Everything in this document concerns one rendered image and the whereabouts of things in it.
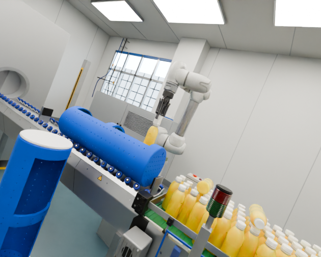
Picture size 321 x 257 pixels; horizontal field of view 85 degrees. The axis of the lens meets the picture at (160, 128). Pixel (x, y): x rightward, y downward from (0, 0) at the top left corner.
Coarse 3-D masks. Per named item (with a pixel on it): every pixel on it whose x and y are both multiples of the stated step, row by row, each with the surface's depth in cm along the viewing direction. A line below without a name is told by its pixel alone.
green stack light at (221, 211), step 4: (212, 200) 63; (208, 204) 64; (212, 204) 62; (216, 204) 62; (220, 204) 61; (208, 208) 63; (212, 208) 62; (216, 208) 62; (220, 208) 61; (224, 208) 62; (208, 212) 63; (212, 212) 62; (216, 212) 61; (220, 212) 61; (224, 212) 62; (216, 216) 61; (220, 216) 62
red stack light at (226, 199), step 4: (216, 188) 63; (212, 192) 65; (216, 192) 63; (220, 192) 62; (212, 196) 64; (216, 196) 62; (220, 196) 61; (224, 196) 61; (228, 196) 61; (216, 200) 62; (220, 200) 61; (224, 200) 61; (228, 200) 62; (224, 204) 61
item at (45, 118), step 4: (44, 108) 167; (48, 108) 172; (40, 112) 168; (44, 112) 169; (48, 112) 172; (40, 116) 168; (44, 116) 172; (48, 116) 175; (44, 120) 173; (48, 120) 177
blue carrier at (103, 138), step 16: (64, 112) 142; (80, 112) 140; (64, 128) 139; (80, 128) 130; (96, 128) 126; (112, 128) 125; (80, 144) 134; (96, 144) 122; (112, 144) 116; (128, 144) 113; (144, 144) 113; (112, 160) 116; (128, 160) 109; (144, 160) 105; (160, 160) 120; (128, 176) 114; (144, 176) 107
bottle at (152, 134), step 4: (152, 128) 117; (156, 128) 118; (148, 132) 118; (152, 132) 116; (156, 132) 118; (148, 136) 117; (152, 136) 117; (156, 136) 119; (144, 140) 119; (148, 140) 117; (152, 140) 117; (148, 144) 117
